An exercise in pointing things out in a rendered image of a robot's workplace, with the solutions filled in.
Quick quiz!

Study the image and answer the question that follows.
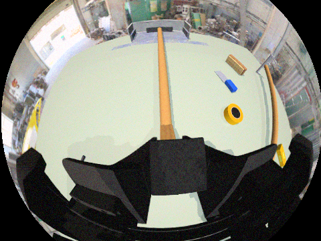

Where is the tan wooden block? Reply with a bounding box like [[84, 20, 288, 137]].
[[226, 54, 247, 75]]

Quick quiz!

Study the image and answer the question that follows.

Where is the yellow rectangular block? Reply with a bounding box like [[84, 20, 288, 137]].
[[276, 144, 286, 168]]

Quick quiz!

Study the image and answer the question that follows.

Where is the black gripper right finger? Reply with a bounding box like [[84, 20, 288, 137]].
[[197, 144, 278, 219]]

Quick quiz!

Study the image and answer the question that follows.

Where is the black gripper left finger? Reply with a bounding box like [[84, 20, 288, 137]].
[[62, 137, 157, 224]]

